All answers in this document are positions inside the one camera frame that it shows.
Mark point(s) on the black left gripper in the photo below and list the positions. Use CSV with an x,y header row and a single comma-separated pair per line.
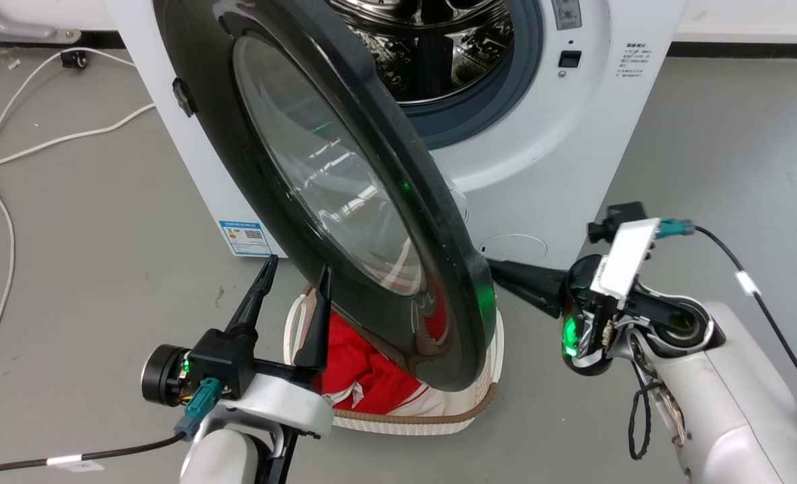
x,y
220,359

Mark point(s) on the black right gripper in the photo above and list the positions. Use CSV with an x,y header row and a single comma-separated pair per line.
x,y
583,323

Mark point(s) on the black round glass washer door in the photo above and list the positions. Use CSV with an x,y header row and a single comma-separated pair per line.
x,y
318,168

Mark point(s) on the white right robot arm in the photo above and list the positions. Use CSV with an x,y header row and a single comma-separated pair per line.
x,y
728,396

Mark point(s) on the white front-load washing machine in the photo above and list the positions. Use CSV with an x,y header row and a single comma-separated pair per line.
x,y
539,148

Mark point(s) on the black door latch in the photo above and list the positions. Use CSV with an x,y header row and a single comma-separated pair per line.
x,y
184,97

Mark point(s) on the blue energy label sticker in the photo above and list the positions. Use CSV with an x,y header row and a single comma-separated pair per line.
x,y
245,237

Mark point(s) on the red and white garment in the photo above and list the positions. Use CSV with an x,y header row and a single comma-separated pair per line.
x,y
371,376

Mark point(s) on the white laundry basket brown rim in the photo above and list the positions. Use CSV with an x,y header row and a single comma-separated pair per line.
x,y
482,396

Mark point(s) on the grey rectangular sticker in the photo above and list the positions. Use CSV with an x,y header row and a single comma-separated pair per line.
x,y
566,13

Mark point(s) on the black caster wheel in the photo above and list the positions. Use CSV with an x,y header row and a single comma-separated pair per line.
x,y
74,59

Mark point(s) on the white furniture base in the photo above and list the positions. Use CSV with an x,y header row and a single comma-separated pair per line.
x,y
29,17

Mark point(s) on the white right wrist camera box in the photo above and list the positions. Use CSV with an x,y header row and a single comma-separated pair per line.
x,y
627,259

